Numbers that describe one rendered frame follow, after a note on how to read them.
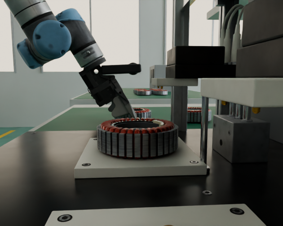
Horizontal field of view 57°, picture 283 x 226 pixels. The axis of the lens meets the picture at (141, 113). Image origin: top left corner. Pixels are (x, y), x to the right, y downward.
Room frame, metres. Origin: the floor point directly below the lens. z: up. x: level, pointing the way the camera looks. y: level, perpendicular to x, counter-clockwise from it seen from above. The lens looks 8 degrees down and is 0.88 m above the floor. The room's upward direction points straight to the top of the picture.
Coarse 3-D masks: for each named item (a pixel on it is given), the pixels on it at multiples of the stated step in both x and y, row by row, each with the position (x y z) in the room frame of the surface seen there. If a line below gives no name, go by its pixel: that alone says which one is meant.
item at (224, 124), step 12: (216, 120) 0.39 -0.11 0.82; (228, 120) 0.35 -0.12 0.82; (240, 120) 0.35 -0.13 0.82; (252, 120) 0.34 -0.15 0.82; (216, 132) 0.39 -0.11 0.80; (228, 132) 0.34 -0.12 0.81; (240, 132) 0.33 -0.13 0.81; (252, 132) 0.33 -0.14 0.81; (264, 132) 0.33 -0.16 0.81; (216, 144) 0.38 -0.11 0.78; (228, 144) 0.34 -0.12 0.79; (240, 144) 0.33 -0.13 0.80; (252, 144) 0.33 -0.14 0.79; (264, 144) 0.33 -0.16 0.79; (228, 156) 0.34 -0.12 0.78; (240, 156) 0.33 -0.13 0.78; (252, 156) 0.33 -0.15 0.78; (264, 156) 0.33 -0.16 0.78
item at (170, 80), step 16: (176, 48) 0.33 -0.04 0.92; (192, 48) 0.33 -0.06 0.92; (208, 48) 0.33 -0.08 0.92; (224, 48) 0.33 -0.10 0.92; (176, 64) 0.33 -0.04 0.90; (192, 64) 0.33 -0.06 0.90; (208, 64) 0.33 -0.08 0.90; (160, 80) 0.33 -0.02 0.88; (176, 80) 0.33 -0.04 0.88; (192, 80) 0.33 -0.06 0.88; (240, 112) 0.36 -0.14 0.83
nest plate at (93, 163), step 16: (96, 144) 0.38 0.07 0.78; (80, 160) 0.31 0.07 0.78; (96, 160) 0.31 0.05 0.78; (112, 160) 0.31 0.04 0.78; (128, 160) 0.31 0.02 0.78; (144, 160) 0.31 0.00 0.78; (160, 160) 0.31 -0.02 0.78; (176, 160) 0.31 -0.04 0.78; (192, 160) 0.31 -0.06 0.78; (80, 176) 0.28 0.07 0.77; (96, 176) 0.28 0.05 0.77; (112, 176) 0.28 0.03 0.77; (128, 176) 0.28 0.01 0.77; (144, 176) 0.28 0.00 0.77
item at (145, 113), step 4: (136, 108) 0.83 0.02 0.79; (140, 108) 0.82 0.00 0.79; (144, 108) 0.81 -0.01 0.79; (136, 112) 0.74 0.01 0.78; (140, 112) 0.74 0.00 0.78; (144, 112) 0.75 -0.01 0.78; (148, 112) 0.76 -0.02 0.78; (124, 116) 0.74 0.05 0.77; (128, 116) 0.73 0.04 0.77; (140, 116) 0.73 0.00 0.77; (144, 116) 0.74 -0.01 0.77; (148, 116) 0.76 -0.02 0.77
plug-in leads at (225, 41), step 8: (232, 8) 0.39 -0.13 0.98; (240, 8) 0.37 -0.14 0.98; (232, 16) 0.37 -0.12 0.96; (240, 16) 0.35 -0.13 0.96; (224, 24) 0.39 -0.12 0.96; (224, 32) 0.39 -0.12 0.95; (224, 40) 0.37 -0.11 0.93; (240, 40) 0.35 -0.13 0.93; (232, 48) 0.35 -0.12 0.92; (232, 56) 0.34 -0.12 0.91; (224, 64) 0.37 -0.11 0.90; (232, 64) 0.34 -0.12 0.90
